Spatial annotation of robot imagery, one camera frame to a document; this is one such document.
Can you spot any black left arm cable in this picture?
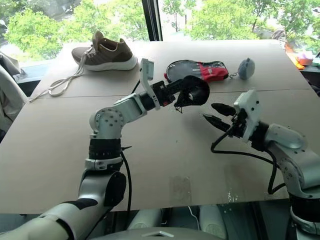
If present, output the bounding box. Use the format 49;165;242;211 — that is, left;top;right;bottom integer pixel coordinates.
84;80;141;240

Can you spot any orange object at table edge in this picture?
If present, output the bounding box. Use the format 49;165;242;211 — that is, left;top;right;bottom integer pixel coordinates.
284;41;315;70

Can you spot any brown sneaker with white sole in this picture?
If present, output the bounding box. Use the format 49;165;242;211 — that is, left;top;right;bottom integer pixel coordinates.
27;30;139;104

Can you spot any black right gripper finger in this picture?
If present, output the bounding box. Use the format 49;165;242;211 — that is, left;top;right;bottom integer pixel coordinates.
202;113;233;133
211;102;237;118

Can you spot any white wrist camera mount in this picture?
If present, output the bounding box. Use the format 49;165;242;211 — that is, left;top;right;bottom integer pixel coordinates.
139;57;161;111
233;89;262;144

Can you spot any beige fabric chair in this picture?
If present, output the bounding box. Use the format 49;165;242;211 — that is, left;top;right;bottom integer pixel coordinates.
0;51;29;141

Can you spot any grey plush ball keychain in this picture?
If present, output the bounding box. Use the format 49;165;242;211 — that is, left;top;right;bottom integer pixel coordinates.
228;57;256;81

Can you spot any thin white cable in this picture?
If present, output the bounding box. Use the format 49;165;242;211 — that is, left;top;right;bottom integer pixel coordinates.
186;205;201;231

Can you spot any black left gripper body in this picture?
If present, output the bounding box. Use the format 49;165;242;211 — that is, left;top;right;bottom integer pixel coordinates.
150;80;177;108

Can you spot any black window frame post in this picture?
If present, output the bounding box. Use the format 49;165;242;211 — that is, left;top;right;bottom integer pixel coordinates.
141;0;164;42

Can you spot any black drawstring pouch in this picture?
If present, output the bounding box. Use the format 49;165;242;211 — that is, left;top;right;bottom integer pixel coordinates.
173;75;211;114

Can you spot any light grey rounded shape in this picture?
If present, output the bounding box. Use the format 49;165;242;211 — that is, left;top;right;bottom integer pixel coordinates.
126;208;164;231
198;204;229;240

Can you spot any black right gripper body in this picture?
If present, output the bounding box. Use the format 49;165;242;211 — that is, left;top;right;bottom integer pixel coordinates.
229;108;249;139

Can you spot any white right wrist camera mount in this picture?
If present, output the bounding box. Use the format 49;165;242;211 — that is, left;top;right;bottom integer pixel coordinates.
233;89;262;144

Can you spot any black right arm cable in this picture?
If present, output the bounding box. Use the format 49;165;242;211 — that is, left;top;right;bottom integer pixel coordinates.
210;124;287;196

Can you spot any grey rounded robot body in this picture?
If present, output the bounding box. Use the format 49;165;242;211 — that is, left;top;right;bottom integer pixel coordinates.
91;226;226;240

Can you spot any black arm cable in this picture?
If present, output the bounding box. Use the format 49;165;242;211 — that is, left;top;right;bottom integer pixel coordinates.
84;80;141;240
210;124;287;196

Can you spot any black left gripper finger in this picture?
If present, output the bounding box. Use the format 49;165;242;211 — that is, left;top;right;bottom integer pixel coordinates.
166;78;187;94

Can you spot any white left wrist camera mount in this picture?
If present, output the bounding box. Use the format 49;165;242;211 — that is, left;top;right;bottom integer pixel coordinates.
139;57;161;111

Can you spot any red and black fabric pouch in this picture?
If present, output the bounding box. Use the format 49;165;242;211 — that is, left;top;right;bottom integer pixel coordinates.
198;61;230;83

